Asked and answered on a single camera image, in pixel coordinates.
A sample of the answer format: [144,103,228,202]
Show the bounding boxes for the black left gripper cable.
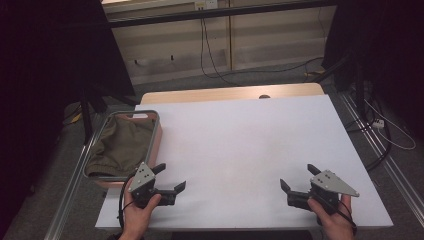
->
[117,176,135,231]

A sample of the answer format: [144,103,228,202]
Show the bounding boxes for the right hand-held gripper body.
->
[286,169,360,225]

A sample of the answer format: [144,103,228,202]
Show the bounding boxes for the black hanging wall cable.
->
[199,18,234,86]
[202,18,325,76]

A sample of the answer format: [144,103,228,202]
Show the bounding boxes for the white floor cable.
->
[364,99,417,151]

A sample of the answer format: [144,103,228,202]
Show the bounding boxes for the pink basket with grey rim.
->
[83,110,164,190]

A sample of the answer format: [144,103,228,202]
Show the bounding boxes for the black metal stand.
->
[304,54,368,118]
[79,84,141,145]

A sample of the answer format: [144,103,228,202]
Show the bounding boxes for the white wall socket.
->
[194,0,220,11]

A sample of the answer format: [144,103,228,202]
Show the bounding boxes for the black curtain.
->
[321,0,424,143]
[0,0,137,236]

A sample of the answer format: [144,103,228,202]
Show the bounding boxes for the person's left hand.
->
[119,186,163,240]

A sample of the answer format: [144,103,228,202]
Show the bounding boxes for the olive green pants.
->
[85,115,155,178]

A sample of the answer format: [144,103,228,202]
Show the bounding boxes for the white table mat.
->
[94,94,394,232]

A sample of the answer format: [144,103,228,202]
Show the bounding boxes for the black horizontal bar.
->
[107,0,338,29]

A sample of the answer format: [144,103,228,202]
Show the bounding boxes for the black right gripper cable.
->
[336,199,358,232]

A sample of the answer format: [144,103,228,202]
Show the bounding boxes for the thick black floor cable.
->
[344,96,393,173]

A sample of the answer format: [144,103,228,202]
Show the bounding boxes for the person's right hand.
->
[307,194,356,240]

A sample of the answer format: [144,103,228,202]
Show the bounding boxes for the light wooden table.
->
[140,82,325,105]

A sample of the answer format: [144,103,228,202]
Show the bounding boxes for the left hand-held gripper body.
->
[128,162,177,210]

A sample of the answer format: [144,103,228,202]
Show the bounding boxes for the aluminium floor rail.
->
[339,91,424,218]
[43,113,108,240]

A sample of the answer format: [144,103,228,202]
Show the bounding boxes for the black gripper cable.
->
[117,176,135,231]
[336,199,358,232]

